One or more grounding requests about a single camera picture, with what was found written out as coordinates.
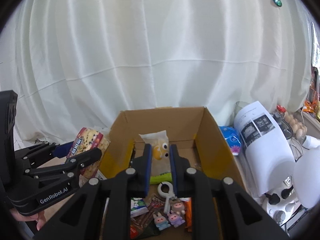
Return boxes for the orange snack bar wrapper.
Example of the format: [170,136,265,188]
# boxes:
[184,198,192,232]

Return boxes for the red cookie snack bag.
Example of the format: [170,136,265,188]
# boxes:
[67,126,110,183]

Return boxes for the white plastic clip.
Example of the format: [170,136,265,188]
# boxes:
[157,181,176,214]

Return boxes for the yellow toy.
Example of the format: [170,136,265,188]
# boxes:
[140,130,172,185]

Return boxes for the person's left hand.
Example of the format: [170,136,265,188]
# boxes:
[9,209,47,231]

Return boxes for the purple bunny figurine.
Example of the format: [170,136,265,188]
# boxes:
[168,213,185,228]

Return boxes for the green white milk carton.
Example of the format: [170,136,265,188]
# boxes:
[130,198,149,218]

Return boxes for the white power strip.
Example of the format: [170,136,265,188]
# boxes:
[262,177,300,226]

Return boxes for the blue bunny figurine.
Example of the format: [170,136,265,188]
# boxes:
[153,212,171,231]

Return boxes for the dark green snack packet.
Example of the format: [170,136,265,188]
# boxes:
[139,224,161,239]

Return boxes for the printed white paper sheet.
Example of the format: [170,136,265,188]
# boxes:
[234,101,296,196]

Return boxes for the brown cardboard box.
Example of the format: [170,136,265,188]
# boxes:
[100,107,244,188]

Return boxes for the blue tissue pack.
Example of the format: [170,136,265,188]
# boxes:
[219,126,242,156]

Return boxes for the white desk lamp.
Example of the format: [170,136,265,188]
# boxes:
[293,135,319,209]

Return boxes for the white backdrop curtain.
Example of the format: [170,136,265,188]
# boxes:
[1,0,319,148]

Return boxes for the egg carton with eggs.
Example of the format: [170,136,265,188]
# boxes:
[284,112,307,140]

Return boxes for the red lid glass jar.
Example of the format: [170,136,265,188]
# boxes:
[274,105,286,119]

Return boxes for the green round wall sticker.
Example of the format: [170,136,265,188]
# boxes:
[272,0,283,7]

